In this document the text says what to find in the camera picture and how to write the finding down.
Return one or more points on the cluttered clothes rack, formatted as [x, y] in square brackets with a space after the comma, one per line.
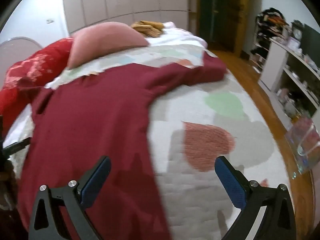
[268, 35]

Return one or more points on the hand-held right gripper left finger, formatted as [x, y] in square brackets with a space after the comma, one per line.
[96, 180]

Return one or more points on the clear plastic bag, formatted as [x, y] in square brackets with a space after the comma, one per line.
[303, 142]

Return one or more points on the yellow plush toy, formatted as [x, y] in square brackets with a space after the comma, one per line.
[148, 27]

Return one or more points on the white shelf unit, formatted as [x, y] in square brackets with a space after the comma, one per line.
[290, 75]

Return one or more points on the beige wardrobe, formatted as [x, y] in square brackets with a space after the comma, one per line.
[125, 0]

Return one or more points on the maroon shirt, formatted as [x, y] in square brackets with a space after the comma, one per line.
[100, 120]

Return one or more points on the red printed cushion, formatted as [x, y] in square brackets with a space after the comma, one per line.
[27, 72]

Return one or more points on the pink pillow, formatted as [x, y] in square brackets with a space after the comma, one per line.
[105, 42]

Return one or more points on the small table clock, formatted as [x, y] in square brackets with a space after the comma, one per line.
[297, 33]

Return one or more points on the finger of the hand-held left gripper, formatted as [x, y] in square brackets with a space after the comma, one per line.
[15, 147]

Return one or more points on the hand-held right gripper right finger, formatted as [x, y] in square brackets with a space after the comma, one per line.
[230, 180]

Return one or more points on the white bed sheet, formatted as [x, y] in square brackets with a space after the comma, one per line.
[180, 36]

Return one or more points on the dark green door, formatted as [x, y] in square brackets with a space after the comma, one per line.
[220, 12]

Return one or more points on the grey rounded headboard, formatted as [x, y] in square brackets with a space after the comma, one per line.
[18, 46]

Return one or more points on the patchwork quilt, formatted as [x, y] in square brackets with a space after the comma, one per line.
[212, 130]

